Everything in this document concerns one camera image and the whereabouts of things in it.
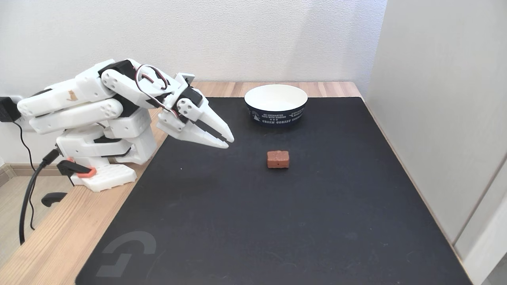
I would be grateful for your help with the brown block toy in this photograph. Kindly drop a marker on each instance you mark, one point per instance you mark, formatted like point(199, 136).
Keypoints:
point(278, 159)

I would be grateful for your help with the dark blue paper bowl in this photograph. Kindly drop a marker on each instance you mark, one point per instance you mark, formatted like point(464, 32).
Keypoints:
point(276, 103)

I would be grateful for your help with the black desk mat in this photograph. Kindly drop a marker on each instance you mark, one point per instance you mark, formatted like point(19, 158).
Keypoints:
point(277, 206)

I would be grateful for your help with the black orange table clamp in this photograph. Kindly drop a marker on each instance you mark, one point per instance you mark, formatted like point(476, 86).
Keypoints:
point(77, 169)

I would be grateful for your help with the black power adapter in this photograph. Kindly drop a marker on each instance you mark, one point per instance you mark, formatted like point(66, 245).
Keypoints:
point(7, 109)

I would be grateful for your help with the white wall outlet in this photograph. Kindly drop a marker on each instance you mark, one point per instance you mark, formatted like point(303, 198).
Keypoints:
point(24, 126)

